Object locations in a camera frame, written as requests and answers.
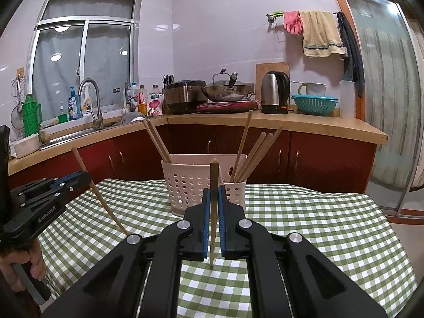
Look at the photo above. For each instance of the steel wok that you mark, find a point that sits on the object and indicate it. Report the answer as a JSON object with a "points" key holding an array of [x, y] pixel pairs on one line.
{"points": [[225, 94]]}

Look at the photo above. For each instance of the striped curtain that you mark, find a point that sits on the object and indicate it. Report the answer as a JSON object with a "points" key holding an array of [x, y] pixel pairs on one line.
{"points": [[418, 106]]}

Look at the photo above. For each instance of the metal towel rack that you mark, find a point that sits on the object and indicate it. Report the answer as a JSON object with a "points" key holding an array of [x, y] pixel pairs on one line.
{"points": [[272, 16]]}

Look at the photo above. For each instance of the pink rubber gloves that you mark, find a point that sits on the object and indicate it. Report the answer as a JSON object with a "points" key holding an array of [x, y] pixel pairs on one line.
{"points": [[293, 23]]}

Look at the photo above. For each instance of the red induction cooker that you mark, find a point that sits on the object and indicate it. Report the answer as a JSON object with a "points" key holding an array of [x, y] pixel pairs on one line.
{"points": [[228, 107]]}

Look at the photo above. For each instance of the white enamel mug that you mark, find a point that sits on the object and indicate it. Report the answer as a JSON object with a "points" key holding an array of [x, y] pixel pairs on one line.
{"points": [[314, 88]]}

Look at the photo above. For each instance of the sliding window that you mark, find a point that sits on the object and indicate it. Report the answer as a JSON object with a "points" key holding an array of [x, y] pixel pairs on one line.
{"points": [[99, 66]]}

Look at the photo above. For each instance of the white rectangular container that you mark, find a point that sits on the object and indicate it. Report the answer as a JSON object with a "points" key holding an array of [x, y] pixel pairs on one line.
{"points": [[26, 146]]}

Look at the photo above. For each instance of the wooden cutting board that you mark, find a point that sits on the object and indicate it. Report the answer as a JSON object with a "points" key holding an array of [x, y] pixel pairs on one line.
{"points": [[261, 69]]}

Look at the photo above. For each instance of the small green bottle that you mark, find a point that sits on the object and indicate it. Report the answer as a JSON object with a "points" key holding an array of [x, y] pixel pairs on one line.
{"points": [[63, 117]]}

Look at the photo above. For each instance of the steel electric kettle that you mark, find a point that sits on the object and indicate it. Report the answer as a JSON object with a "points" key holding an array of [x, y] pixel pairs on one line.
{"points": [[273, 92]]}

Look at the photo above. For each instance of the person's left hand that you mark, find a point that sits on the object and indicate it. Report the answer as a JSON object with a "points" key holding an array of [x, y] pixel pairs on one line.
{"points": [[38, 258]]}

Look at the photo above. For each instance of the orange liquid bottle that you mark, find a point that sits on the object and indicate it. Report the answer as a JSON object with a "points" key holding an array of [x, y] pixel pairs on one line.
{"points": [[142, 102]]}

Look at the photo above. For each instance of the steel kitchen faucet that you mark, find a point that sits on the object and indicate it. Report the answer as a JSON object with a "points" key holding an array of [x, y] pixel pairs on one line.
{"points": [[98, 106]]}

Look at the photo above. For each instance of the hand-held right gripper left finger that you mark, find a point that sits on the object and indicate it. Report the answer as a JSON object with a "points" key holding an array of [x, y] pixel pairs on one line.
{"points": [[207, 225]]}

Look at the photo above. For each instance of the blue pump soap bottle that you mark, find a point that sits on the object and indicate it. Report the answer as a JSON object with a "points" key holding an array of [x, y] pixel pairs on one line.
{"points": [[74, 106]]}

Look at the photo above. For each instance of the white plastic bottle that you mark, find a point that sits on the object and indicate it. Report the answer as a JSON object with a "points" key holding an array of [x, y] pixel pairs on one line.
{"points": [[133, 92]]}

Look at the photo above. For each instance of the glass wok lid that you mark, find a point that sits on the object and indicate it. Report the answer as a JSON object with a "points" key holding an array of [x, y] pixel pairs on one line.
{"points": [[222, 80]]}

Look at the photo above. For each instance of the pink refill pouch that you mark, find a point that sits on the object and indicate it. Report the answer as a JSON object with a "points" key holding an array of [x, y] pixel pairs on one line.
{"points": [[155, 104]]}

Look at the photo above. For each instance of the dark hanging cloth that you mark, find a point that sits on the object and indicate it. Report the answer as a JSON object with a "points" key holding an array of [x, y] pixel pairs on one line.
{"points": [[352, 53]]}

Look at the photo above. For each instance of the white spray bottle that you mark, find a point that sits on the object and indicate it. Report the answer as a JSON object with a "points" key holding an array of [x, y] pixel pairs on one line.
{"points": [[87, 102]]}

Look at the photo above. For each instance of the steel rice cooker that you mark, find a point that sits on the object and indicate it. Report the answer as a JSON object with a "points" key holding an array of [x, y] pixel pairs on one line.
{"points": [[184, 97]]}

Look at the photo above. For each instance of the hanging metal strainer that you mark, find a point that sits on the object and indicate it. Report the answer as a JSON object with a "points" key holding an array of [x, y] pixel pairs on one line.
{"points": [[17, 119]]}

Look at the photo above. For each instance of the translucent plastic jug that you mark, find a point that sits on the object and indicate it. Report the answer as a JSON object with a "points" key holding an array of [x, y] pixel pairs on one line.
{"points": [[346, 101]]}

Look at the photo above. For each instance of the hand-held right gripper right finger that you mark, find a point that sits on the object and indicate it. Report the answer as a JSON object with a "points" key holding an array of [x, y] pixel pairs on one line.
{"points": [[222, 225]]}

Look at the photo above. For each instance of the green thermos flask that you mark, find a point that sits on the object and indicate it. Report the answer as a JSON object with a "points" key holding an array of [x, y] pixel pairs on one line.
{"points": [[31, 119]]}

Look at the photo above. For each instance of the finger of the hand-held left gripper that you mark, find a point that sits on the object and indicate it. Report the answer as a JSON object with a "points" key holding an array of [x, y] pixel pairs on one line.
{"points": [[66, 192], [39, 187]]}

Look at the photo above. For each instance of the wooden countertop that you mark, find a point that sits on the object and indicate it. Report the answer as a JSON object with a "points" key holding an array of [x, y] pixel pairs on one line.
{"points": [[314, 124]]}

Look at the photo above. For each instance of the yellow towel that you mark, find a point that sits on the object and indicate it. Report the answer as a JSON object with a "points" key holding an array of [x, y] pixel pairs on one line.
{"points": [[321, 33]]}

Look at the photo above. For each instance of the green checked tablecloth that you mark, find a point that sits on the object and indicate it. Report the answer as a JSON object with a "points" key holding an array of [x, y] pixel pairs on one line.
{"points": [[314, 232]]}

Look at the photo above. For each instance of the pink perforated utensil holder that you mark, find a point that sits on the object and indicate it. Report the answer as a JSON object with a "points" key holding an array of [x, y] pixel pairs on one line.
{"points": [[182, 185]]}

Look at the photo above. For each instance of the red kitchen cabinet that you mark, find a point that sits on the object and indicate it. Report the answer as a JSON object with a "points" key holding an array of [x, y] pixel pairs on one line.
{"points": [[331, 159]]}

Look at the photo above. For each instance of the frosted glass sliding door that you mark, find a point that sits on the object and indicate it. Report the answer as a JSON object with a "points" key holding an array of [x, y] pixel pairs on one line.
{"points": [[384, 106]]}

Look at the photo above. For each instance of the teal plastic colander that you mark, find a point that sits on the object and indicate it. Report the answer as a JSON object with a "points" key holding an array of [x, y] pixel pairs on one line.
{"points": [[314, 105]]}

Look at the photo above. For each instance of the steel bowl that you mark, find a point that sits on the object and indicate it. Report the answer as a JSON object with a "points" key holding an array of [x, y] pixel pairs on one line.
{"points": [[132, 117]]}

